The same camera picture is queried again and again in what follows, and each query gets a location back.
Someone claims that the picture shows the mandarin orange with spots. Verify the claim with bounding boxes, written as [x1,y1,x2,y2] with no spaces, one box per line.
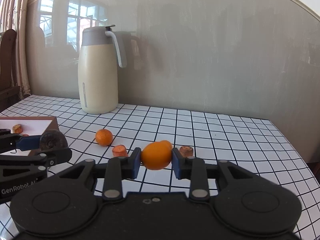
[95,129,113,147]

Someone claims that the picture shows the large orange fruit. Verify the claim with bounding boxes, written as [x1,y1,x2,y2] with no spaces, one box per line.
[141,141,172,170]

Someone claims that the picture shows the brown-topped carrot chunk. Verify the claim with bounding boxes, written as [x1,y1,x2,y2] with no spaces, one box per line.
[179,146,194,158]

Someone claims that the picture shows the small kumquat orange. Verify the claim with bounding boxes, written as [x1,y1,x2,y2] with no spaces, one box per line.
[161,140,173,150]

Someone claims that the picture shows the orange carrot chunk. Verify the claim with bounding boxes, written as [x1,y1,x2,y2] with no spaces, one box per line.
[112,145,128,157]

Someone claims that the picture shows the wooden chair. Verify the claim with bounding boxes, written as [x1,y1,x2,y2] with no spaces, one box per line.
[1,29,20,111]

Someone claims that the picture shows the dark passion fruit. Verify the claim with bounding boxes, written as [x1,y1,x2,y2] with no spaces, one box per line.
[39,129,68,151]

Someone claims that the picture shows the white tray brown rim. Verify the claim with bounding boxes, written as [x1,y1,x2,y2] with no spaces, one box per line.
[0,116,61,158]

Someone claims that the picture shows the cream thermos jug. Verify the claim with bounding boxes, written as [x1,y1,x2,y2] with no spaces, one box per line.
[78,24,127,114]

